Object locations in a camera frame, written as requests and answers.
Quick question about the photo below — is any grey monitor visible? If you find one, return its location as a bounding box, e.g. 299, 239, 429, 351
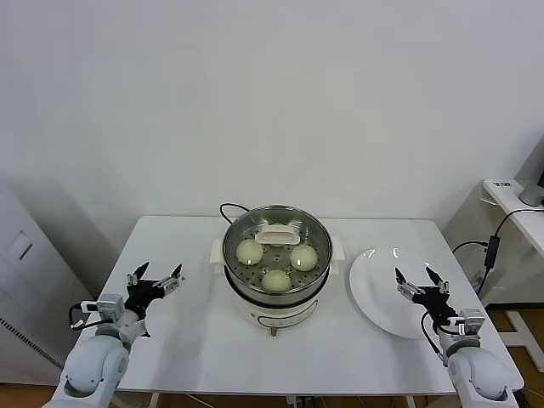
516, 133, 544, 188

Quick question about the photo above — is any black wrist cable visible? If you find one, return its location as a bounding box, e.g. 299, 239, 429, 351
420, 312, 447, 366
69, 302, 103, 331

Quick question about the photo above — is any black cable with adapter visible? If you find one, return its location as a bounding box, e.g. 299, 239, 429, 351
450, 207, 544, 298

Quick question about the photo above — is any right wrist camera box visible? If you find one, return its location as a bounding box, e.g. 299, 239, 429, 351
450, 309, 486, 339

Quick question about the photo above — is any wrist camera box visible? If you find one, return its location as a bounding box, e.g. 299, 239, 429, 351
80, 293, 127, 326
450, 309, 486, 339

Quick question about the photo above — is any round glass pot lid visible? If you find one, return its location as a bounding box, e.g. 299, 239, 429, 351
223, 205, 333, 294

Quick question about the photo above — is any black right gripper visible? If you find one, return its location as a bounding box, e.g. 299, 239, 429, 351
394, 266, 461, 327

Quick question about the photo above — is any black cooker power cable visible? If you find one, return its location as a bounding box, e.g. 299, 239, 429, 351
219, 202, 252, 226

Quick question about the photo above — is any perforated steel steamer basket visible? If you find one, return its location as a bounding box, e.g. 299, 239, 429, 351
223, 205, 333, 303

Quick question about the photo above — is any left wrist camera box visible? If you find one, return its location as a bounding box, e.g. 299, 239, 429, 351
80, 293, 127, 326

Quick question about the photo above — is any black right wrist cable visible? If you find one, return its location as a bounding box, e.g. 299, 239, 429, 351
420, 312, 447, 366

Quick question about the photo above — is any white round plate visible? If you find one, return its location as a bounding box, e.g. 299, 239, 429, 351
348, 246, 456, 340

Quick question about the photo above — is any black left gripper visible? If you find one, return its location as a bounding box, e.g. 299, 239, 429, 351
124, 261, 184, 318

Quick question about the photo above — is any grey monitor stand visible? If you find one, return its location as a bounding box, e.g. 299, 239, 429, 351
518, 183, 543, 207

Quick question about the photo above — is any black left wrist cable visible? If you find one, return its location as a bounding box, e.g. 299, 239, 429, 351
69, 302, 103, 331

